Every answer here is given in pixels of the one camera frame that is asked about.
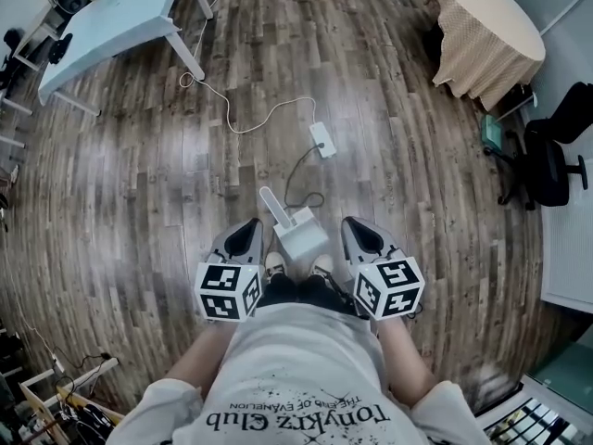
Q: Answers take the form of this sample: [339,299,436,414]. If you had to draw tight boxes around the black disc-shaped object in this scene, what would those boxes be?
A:
[49,32,74,63]

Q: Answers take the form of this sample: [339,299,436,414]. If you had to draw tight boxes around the white printed t-shirt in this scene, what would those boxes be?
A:
[105,301,492,445]

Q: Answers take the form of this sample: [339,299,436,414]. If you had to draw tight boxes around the person's black trousers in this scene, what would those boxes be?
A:
[257,273,358,317]

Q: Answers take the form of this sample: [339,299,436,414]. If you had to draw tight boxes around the person's right forearm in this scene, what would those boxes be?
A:
[377,315,439,402]

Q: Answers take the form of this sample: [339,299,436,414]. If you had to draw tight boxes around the thin white floor cable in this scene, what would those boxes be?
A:
[8,289,66,370]

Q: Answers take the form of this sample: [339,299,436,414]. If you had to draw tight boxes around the round table with beige cloth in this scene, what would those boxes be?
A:
[420,0,547,110]

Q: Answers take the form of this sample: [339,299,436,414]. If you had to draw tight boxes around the person's right beige shoe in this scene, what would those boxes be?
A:
[312,253,334,277]

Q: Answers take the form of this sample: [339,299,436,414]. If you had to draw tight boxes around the white metal rack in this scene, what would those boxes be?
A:
[0,97,33,150]

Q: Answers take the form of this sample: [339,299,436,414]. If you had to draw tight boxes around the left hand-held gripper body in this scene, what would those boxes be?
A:
[194,250,265,324]

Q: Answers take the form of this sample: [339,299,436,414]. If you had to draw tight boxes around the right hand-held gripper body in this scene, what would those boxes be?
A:
[354,244,426,322]

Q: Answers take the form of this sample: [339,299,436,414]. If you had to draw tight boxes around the person's beige shoe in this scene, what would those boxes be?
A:
[264,251,286,277]
[312,253,334,277]

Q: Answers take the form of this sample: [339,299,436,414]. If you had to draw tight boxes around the black power cable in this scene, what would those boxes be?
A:
[283,142,326,210]

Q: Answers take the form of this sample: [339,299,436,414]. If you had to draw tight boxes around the person's left forearm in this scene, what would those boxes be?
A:
[166,320,237,384]

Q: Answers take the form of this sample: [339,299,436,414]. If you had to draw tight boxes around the green box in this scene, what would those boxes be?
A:
[481,113,504,150]

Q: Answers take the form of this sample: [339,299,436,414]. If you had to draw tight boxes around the black office chair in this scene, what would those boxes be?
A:
[485,81,593,211]

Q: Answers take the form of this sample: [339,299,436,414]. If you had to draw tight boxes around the wooden frame rack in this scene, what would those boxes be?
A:
[18,357,126,445]

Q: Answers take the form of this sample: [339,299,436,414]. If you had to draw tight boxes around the large white table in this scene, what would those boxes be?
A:
[37,0,214,116]

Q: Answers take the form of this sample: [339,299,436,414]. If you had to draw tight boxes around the small white desk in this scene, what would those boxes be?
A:
[11,2,64,71]

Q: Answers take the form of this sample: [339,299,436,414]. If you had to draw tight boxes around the white power cable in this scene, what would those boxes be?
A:
[179,0,318,134]

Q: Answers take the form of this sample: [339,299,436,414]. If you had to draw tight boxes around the person's left beige shoe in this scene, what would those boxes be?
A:
[264,251,286,277]

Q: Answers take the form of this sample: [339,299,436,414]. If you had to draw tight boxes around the white power strip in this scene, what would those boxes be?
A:
[309,122,338,159]

